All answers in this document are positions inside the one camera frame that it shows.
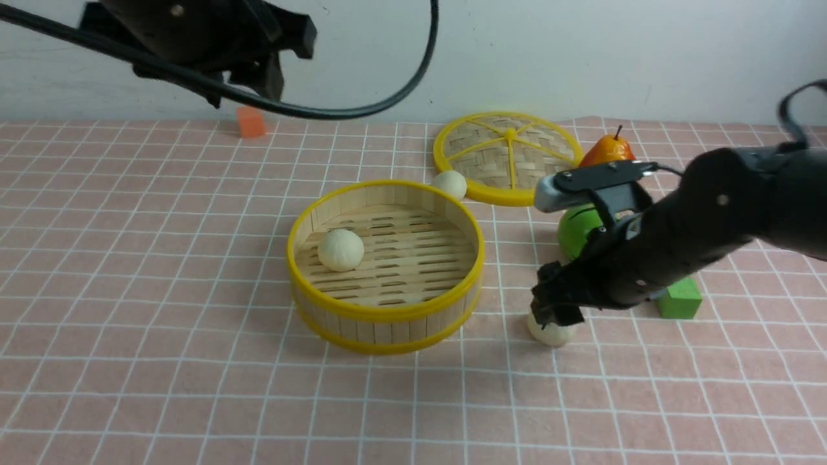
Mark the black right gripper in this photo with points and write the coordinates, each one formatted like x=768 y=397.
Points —
x=621 y=268

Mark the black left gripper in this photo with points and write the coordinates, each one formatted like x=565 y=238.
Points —
x=229 y=42

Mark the white steamed bun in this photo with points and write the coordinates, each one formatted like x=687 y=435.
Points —
x=551 y=335

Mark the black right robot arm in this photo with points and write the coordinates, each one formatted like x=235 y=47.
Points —
x=724 y=200

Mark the yellow bamboo steamer tray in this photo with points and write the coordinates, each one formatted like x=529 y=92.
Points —
x=418 y=281

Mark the yellow bamboo steamer lid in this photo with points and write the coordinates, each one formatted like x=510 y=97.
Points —
x=503 y=155

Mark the white bun in tray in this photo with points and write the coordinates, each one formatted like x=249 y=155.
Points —
x=341 y=250

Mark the orange foam cube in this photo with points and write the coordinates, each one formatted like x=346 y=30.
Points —
x=250 y=122

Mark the green toy watermelon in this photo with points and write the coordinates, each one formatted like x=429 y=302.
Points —
x=575 y=228

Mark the green foam cube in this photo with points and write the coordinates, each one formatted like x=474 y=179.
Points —
x=680 y=301

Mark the orange toy pear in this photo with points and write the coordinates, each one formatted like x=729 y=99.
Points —
x=610 y=148

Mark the pink checkered tablecloth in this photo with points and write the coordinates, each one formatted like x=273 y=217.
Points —
x=146 y=319

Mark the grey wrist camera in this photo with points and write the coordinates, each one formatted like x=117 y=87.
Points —
x=613 y=186

